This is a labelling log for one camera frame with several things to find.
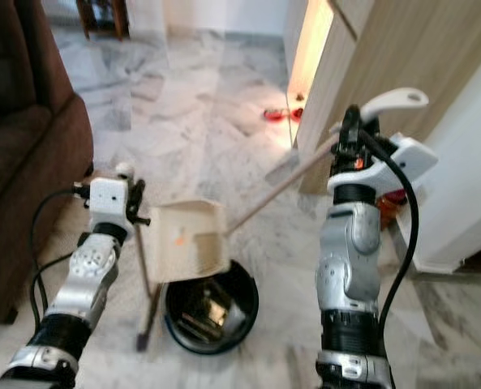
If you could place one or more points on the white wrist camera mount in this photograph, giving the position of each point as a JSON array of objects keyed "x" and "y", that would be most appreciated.
[
  {"x": 406, "y": 162},
  {"x": 108, "y": 203}
]

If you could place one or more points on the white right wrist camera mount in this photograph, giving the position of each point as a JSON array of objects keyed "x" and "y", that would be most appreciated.
[{"x": 406, "y": 162}]

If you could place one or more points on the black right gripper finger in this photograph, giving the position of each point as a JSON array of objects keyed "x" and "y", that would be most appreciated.
[{"x": 351, "y": 120}]

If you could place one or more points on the brown fabric sofa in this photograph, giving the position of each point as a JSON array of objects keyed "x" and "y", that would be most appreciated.
[{"x": 29, "y": 162}]

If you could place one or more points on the black round waste bin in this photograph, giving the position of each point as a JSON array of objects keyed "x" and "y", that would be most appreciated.
[{"x": 244, "y": 320}]

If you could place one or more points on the wooden broom with purple bristles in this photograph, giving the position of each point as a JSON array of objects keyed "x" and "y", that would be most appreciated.
[{"x": 151, "y": 300}]

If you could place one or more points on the red bowl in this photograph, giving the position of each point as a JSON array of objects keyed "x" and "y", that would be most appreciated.
[{"x": 297, "y": 113}]

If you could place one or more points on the white appliance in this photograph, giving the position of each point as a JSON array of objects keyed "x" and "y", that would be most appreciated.
[{"x": 459, "y": 186}]

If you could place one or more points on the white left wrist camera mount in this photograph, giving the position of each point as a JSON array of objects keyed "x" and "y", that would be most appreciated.
[{"x": 108, "y": 203}]

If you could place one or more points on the light wooden cabinet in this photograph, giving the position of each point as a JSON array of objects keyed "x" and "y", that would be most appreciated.
[{"x": 427, "y": 49}]

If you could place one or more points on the dark wooden chair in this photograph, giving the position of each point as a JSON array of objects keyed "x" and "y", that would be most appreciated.
[{"x": 102, "y": 16}]

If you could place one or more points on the crumpled packaging waste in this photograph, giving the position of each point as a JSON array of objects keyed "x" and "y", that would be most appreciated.
[{"x": 208, "y": 312}]

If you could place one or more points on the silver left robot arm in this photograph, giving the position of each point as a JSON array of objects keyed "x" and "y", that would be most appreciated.
[{"x": 82, "y": 288}]

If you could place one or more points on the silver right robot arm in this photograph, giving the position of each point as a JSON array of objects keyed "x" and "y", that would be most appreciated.
[{"x": 350, "y": 275}]

